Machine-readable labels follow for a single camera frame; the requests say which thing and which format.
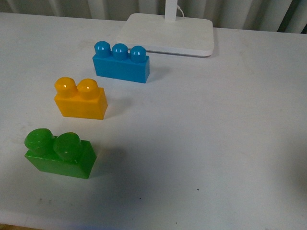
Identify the blue three-stud toy block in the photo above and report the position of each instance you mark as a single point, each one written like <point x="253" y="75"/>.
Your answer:
<point x="119" y="62"/>

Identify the white desk lamp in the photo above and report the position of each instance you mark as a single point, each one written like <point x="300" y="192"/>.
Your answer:
<point x="168" y="33"/>

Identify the yellow two-stud toy block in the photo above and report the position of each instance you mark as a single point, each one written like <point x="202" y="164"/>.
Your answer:
<point x="82" y="100"/>

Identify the grey pleated curtain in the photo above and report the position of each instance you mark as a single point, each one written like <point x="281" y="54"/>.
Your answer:
<point x="286" y="16"/>

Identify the green two-stud toy block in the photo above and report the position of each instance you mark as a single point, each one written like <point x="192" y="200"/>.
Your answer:
<point x="65" y="155"/>

